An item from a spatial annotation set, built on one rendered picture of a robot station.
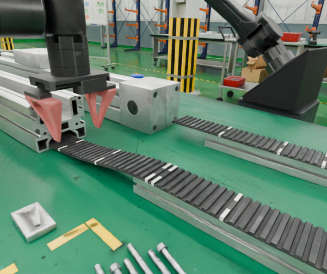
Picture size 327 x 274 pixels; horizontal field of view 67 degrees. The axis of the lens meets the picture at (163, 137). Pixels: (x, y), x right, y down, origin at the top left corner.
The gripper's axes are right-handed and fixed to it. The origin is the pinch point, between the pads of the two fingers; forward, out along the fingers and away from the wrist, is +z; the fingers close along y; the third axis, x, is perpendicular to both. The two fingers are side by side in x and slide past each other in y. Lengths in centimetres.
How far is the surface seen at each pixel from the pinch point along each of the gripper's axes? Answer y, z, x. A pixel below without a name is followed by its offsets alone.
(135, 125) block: -13.9, 3.6, -0.1
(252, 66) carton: -502, 57, -142
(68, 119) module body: -1.5, 0.0, -5.1
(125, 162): 0.8, 1.6, 12.0
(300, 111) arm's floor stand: -55, 5, 24
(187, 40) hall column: -295, 3, -169
